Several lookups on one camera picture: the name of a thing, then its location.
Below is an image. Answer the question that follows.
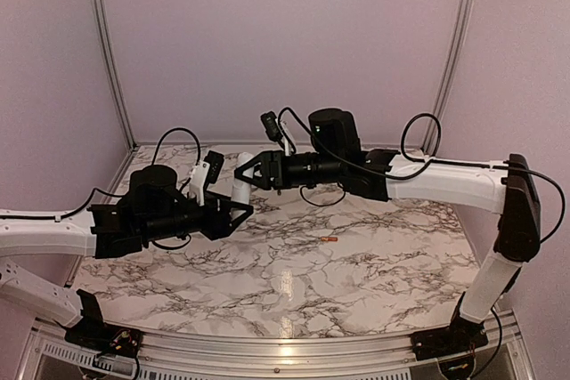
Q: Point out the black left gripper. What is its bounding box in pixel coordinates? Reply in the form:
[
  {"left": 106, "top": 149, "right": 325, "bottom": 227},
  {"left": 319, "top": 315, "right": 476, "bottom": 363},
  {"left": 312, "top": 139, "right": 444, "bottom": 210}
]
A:
[{"left": 142, "top": 190, "right": 254, "bottom": 243}]

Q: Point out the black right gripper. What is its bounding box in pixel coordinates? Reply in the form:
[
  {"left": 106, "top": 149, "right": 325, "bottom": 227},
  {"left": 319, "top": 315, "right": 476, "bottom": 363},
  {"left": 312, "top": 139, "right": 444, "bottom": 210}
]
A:
[{"left": 234, "top": 150, "right": 345, "bottom": 190}]

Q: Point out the white remote control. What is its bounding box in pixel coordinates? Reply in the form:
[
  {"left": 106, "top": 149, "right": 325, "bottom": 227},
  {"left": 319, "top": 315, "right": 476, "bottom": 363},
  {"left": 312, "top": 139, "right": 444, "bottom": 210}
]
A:
[{"left": 231, "top": 152, "right": 254, "bottom": 204}]

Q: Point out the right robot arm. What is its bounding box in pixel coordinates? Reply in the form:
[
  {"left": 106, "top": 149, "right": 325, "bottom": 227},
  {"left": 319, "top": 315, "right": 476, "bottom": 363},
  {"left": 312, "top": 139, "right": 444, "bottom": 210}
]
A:
[{"left": 234, "top": 108, "right": 541, "bottom": 352}]

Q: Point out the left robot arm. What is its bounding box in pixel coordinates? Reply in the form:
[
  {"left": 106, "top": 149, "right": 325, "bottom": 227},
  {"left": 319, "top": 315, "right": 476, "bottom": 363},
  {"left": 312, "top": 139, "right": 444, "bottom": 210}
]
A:
[{"left": 1, "top": 162, "right": 253, "bottom": 349}]

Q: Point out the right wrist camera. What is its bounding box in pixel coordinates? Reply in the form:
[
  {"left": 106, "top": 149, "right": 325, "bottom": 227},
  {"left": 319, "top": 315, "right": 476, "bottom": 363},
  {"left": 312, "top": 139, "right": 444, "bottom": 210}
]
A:
[{"left": 260, "top": 111, "right": 282, "bottom": 142}]

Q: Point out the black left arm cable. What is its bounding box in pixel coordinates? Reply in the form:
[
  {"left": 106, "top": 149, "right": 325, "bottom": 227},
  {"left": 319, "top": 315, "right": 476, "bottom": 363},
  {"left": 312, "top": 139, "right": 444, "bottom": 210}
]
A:
[{"left": 66, "top": 127, "right": 201, "bottom": 221}]

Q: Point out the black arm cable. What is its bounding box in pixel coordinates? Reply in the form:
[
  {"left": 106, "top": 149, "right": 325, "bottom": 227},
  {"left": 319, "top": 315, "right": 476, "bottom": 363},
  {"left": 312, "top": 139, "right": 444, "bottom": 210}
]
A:
[
  {"left": 278, "top": 107, "right": 565, "bottom": 243},
  {"left": 66, "top": 127, "right": 201, "bottom": 221}
]

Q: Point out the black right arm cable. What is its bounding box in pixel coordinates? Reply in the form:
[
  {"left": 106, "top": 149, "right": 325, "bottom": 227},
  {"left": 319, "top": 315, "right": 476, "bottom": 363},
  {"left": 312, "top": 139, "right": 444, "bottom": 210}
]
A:
[{"left": 278, "top": 107, "right": 565, "bottom": 243}]

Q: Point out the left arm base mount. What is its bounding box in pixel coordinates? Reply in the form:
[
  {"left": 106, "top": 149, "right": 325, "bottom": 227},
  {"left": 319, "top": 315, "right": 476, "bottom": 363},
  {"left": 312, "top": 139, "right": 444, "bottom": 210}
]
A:
[{"left": 64, "top": 289, "right": 143, "bottom": 359}]

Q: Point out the right aluminium frame post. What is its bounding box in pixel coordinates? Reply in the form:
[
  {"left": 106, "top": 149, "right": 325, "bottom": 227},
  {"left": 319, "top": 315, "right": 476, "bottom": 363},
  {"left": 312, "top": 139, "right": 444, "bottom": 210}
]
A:
[{"left": 420, "top": 0, "right": 482, "bottom": 152}]

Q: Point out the aluminium frame post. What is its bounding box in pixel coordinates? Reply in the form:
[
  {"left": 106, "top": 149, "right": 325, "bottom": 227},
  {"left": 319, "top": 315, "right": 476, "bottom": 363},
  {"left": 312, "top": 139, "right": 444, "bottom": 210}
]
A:
[
  {"left": 92, "top": 0, "right": 137, "bottom": 151},
  {"left": 420, "top": 0, "right": 482, "bottom": 152}
]

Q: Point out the left aluminium frame post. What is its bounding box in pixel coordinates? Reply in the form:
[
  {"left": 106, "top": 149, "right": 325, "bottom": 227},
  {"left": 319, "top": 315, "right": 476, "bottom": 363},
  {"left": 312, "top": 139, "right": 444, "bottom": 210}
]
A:
[{"left": 92, "top": 0, "right": 137, "bottom": 151}]

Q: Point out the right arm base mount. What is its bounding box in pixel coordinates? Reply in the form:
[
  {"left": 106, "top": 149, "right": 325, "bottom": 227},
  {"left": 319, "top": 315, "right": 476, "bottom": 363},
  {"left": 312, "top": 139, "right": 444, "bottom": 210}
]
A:
[{"left": 411, "top": 295, "right": 489, "bottom": 360}]

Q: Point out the aluminium front rail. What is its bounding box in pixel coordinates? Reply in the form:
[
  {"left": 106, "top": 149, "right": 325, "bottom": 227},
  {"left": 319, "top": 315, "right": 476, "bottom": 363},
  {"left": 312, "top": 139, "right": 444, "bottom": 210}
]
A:
[{"left": 26, "top": 315, "right": 535, "bottom": 380}]

